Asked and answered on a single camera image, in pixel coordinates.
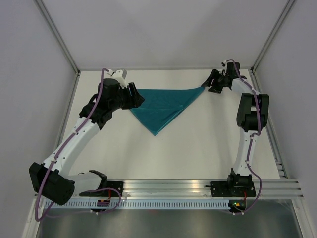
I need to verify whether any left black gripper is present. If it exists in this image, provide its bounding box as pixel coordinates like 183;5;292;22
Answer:
109;83;145;112

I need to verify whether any left aluminium frame post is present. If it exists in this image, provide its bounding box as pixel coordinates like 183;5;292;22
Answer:
33;0;80;76

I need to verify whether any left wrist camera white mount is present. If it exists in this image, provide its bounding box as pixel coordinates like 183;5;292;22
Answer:
107;69;127;88

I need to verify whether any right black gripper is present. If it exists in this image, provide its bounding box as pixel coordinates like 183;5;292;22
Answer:
201;69;226;94

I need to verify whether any aluminium frame post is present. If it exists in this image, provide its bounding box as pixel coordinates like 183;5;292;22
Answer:
33;0;80;76
251;0;297;72

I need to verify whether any right aluminium frame post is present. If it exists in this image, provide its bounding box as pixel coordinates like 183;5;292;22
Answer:
251;0;297;72

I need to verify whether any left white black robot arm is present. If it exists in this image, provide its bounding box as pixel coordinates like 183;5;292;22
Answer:
29;78;145;205

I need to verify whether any aluminium mounting rail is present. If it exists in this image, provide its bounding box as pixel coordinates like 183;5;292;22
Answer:
34;178;305;199

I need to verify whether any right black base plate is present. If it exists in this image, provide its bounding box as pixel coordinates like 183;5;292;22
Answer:
205;181;257;198

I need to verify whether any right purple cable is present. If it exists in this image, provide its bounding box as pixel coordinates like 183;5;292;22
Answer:
224;59;263;216

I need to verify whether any teal cloth napkin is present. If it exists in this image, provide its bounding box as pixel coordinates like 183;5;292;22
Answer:
130;87;205;136

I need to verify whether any white slotted cable duct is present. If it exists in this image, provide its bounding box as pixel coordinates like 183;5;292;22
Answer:
52;199;229;210

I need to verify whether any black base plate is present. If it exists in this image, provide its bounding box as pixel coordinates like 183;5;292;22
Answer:
79;181;124;198
205;181;257;198

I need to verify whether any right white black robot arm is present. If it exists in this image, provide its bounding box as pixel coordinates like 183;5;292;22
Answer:
202;59;269;197

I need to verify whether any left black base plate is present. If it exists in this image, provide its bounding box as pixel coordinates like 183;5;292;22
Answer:
79;181;124;198

